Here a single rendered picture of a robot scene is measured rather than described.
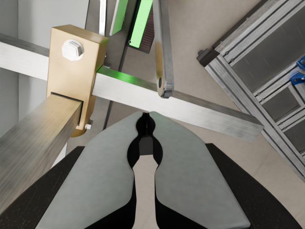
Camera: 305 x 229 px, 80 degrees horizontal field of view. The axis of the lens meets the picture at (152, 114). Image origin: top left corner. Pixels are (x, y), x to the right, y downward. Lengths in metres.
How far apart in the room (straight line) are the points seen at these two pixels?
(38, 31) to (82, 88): 0.30
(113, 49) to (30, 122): 0.23
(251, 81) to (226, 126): 0.78
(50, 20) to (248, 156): 1.51
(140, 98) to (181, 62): 0.90
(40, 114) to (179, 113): 0.16
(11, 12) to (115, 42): 0.23
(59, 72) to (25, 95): 0.36
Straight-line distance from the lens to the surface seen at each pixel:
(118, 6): 0.28
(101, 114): 0.44
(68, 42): 0.21
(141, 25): 0.37
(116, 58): 0.38
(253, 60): 1.01
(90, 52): 0.22
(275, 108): 1.18
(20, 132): 0.19
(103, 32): 0.38
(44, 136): 0.18
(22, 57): 0.26
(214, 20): 1.13
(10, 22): 0.52
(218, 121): 0.27
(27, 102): 0.60
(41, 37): 0.51
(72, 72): 0.23
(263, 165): 1.78
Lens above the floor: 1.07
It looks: 61 degrees down
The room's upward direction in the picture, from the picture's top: 178 degrees clockwise
